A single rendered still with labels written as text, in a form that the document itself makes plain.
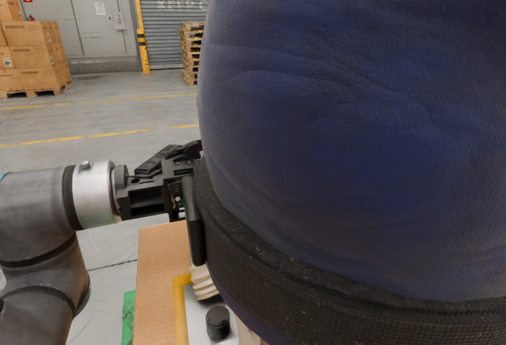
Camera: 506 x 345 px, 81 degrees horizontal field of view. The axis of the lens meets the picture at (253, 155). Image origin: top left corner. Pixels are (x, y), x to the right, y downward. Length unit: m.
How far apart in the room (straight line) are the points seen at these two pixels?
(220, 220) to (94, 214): 0.29
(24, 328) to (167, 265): 0.19
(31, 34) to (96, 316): 5.87
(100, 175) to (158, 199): 0.08
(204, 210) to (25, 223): 0.31
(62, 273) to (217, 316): 0.22
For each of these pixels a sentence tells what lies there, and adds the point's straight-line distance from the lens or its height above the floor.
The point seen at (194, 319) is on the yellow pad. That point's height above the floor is 1.09.
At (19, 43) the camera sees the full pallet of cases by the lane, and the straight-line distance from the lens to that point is 7.17.
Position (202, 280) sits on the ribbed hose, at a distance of 0.41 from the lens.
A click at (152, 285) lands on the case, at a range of 0.49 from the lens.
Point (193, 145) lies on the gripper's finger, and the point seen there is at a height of 1.25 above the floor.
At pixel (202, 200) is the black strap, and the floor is 1.33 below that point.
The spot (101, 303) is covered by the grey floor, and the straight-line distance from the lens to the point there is 1.99.
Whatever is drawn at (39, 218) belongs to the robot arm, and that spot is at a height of 1.20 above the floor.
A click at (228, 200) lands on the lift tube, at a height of 1.34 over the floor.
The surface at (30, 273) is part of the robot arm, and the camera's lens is 0.49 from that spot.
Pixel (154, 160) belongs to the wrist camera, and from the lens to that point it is 0.48.
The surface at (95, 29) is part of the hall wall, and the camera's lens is 9.59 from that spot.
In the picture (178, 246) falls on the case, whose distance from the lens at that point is 0.54.
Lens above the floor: 1.42
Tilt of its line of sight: 25 degrees down
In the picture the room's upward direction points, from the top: straight up
